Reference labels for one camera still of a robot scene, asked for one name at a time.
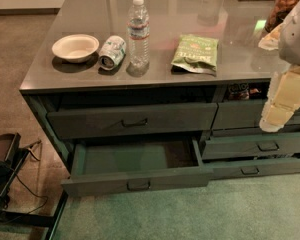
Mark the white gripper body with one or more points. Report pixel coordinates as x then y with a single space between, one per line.
296 39

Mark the drawer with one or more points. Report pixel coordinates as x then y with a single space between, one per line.
133 167
251 146
243 114
131 120
254 168

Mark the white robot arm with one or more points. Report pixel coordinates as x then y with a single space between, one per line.
285 38

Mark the snack bags in drawer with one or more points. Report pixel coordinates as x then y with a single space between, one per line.
246 91

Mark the glass snack jar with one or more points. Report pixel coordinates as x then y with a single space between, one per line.
278 13

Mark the green chip bag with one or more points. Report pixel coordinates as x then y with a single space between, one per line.
196 54

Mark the dark grey cabinet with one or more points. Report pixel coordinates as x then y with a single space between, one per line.
52 85

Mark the clear plastic water bottle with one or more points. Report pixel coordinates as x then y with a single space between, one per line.
138 30

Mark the green white soda can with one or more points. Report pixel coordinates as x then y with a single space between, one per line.
112 52

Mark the white paper bowl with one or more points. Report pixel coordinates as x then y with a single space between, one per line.
77 48

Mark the black equipment stand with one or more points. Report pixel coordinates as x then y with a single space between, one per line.
12 159

